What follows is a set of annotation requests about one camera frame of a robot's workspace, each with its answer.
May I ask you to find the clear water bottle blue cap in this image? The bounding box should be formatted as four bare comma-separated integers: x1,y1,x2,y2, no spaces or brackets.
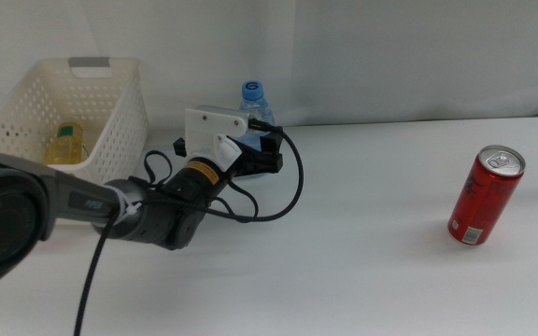
237,80,277,179

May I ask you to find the white perforated plastic basket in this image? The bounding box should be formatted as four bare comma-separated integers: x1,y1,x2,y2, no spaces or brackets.
0,56,150,187

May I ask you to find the yellow tea bottle white cap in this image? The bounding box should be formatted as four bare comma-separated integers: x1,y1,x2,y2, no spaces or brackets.
43,120,89,166

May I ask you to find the red drink can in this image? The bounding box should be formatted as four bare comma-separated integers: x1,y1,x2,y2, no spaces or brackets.
446,144,527,247

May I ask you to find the white cloth backdrop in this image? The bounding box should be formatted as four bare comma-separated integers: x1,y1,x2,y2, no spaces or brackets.
0,0,538,136

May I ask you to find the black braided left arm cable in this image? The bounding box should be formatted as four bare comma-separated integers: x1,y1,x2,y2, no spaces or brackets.
72,119,305,336

